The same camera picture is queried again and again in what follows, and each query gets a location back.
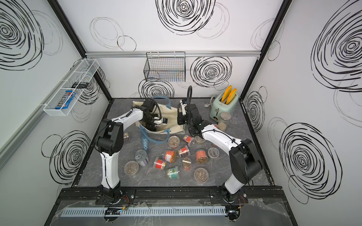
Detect red yellow label jar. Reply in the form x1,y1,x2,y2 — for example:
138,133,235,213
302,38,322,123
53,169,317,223
183,135,195,147

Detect cream canvas tote bag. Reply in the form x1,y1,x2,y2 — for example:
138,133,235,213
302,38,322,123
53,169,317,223
133,96,185,151

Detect red floral label jar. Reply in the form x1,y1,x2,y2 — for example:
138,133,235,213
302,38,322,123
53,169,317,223
178,146,190,158

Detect clear purple seed jar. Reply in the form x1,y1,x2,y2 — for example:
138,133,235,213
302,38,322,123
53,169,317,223
123,133,130,141

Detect green label seed jar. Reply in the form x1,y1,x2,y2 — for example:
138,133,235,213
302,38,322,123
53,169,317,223
207,147,220,159

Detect orange label seed jar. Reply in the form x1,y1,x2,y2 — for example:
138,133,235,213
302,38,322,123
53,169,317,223
196,149,209,164

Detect orange barcode label jar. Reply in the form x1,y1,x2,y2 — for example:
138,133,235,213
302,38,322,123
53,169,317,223
163,150,177,163

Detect red label seed jar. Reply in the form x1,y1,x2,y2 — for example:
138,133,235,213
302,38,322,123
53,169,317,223
153,157,167,170

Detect clear jar brown contents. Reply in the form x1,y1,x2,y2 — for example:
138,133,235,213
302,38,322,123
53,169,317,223
194,167,209,184

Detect teal green label jar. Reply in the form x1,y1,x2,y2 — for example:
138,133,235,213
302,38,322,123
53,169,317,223
166,166,180,179

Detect clear brown seed jar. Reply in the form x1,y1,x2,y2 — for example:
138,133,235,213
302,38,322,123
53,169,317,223
124,161,140,176

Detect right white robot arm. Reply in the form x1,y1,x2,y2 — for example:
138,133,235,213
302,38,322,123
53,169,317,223
177,99,264,202

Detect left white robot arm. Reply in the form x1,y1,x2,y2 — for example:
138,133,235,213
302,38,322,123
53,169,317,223
95,98,162,199

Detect blue candy bag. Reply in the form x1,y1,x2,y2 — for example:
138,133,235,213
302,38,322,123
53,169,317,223
55,90,76,110

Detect mint green toaster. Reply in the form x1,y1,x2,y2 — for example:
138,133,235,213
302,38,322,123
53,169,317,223
209,93,239,121

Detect clear plastic cup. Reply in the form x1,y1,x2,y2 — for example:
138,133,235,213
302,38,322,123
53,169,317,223
218,112,232,131

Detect yellow toast slice left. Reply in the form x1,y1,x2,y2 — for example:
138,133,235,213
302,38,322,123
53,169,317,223
221,85,232,103

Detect yellow toast slice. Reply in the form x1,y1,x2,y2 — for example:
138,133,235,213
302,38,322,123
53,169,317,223
221,85,232,103
225,89,237,105

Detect yellow toast slice right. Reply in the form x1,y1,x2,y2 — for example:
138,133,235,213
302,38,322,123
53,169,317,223
225,89,237,105

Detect black small device on shelf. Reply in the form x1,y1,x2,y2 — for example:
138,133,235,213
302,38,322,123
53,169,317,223
71,82,89,89

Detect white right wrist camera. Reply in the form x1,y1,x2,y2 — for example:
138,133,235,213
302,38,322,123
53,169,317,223
178,98,188,116

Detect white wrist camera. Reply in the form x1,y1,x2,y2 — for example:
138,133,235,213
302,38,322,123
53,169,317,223
154,118,168,126
178,98,188,116

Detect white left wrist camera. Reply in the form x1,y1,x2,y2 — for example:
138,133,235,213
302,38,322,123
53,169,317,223
154,118,168,126

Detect black wire wall basket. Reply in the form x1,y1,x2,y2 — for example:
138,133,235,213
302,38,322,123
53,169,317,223
143,51,186,82

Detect white wire wall shelf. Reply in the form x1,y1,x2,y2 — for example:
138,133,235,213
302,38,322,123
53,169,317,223
43,58,100,116

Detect white slotted cable duct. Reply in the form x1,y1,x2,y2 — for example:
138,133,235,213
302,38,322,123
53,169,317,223
60,206,227,217

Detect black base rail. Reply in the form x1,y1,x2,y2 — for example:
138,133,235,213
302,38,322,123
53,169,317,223
57,186,286,204

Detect black aluminium frame post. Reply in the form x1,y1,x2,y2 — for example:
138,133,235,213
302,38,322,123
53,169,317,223
47,0,112,102

